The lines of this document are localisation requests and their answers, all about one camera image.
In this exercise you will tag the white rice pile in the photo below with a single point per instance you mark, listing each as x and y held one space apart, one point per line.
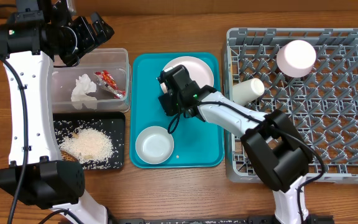
87 146

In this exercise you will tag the pink plate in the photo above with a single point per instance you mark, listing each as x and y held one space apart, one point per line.
198 70

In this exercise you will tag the teal serving tray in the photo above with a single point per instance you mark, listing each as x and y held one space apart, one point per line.
196 143

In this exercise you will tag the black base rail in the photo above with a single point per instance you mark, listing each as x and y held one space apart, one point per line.
263 219

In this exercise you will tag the grey dishwasher rack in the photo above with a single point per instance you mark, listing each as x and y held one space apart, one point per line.
322 105

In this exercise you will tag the white napkin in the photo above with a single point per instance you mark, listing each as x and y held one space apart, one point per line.
79 95

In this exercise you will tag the brown food scrap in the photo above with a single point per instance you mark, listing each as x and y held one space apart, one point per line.
68 157

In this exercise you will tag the black plastic tray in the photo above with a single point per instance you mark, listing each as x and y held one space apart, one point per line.
117 130

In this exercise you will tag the clear plastic bin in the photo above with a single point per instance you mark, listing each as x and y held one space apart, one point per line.
114 60

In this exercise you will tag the white small bowl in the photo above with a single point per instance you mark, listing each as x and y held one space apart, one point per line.
154 145

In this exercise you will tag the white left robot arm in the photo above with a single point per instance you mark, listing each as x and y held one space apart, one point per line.
37 174

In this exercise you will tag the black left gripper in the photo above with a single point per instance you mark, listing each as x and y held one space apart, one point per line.
91 41

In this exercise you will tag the red snack wrapper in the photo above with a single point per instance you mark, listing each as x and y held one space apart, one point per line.
106 82

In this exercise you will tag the pink bowl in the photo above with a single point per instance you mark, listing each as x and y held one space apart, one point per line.
296 59

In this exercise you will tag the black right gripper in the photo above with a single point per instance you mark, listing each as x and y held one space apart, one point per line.
173 82

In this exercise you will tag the cream plastic cup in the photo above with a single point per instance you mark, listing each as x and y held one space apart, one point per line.
247 91

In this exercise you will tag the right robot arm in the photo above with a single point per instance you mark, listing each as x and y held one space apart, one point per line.
275 148

